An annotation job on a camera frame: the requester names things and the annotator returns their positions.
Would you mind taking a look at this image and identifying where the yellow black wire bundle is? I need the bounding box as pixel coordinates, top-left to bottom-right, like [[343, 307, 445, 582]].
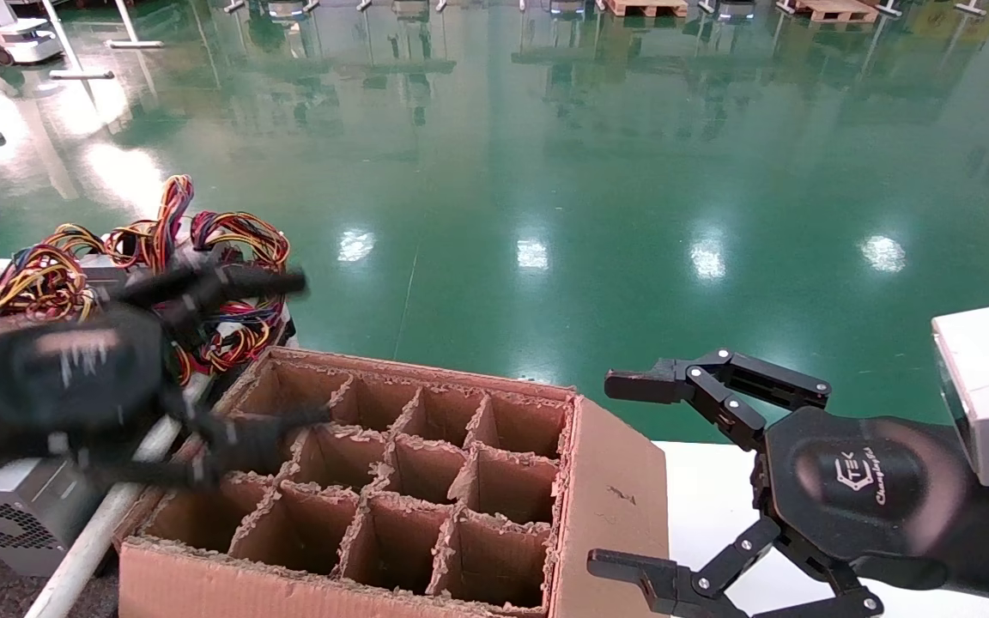
[[0, 225, 107, 322]]

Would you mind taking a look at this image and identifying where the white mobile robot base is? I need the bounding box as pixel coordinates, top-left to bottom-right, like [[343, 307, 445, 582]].
[[0, 0, 66, 67]]

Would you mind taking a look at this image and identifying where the light grey power supply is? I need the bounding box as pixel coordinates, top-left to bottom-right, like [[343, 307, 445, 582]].
[[0, 459, 106, 578]]

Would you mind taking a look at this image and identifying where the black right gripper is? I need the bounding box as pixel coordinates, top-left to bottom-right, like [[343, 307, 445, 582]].
[[587, 348, 969, 618]]

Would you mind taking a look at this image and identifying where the coloured wire bundle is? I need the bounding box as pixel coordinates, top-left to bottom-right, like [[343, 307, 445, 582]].
[[190, 212, 292, 274], [104, 174, 197, 271]]

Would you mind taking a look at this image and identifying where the wooden pallet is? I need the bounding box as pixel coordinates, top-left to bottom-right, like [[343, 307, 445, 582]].
[[604, 0, 691, 19], [795, 0, 880, 24]]

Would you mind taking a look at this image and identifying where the red wire bundle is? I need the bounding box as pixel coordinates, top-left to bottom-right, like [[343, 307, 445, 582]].
[[173, 296, 288, 374]]

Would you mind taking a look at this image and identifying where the white metal frame tube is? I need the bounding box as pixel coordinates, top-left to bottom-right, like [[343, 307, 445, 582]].
[[27, 416, 186, 618]]

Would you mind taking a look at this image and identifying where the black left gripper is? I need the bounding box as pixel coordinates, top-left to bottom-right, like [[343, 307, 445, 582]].
[[0, 266, 333, 489]]

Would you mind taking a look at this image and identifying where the cardboard box with dividers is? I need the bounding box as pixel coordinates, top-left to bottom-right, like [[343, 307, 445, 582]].
[[112, 346, 672, 618]]

